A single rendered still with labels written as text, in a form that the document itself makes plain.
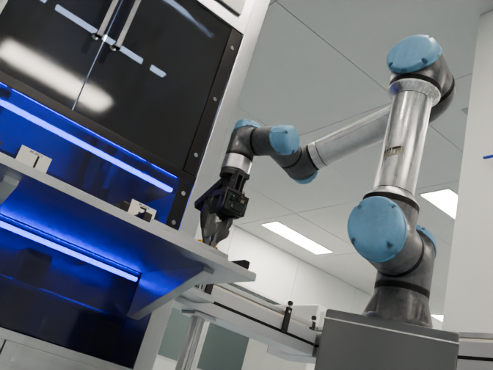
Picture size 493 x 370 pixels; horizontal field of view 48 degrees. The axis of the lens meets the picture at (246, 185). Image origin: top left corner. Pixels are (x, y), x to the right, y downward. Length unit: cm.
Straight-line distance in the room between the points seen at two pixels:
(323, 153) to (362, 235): 41
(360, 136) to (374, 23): 224
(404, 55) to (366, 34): 242
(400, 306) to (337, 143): 48
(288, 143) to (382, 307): 47
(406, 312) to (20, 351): 94
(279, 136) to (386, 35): 240
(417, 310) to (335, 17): 268
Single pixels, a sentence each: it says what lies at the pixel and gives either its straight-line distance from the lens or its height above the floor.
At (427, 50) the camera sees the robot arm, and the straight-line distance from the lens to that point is 131.
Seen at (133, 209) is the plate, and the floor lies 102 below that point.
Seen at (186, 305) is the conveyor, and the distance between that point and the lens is 186.
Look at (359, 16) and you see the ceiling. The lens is 362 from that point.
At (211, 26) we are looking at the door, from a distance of 203.
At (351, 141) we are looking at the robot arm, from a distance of 146.
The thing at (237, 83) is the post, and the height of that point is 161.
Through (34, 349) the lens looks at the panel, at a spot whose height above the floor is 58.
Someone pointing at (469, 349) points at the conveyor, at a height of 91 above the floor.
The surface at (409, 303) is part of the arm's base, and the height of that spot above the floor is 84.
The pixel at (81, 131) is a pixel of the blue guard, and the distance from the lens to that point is 166.
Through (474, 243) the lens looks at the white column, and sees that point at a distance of 272.
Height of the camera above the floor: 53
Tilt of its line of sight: 23 degrees up
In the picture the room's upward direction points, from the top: 16 degrees clockwise
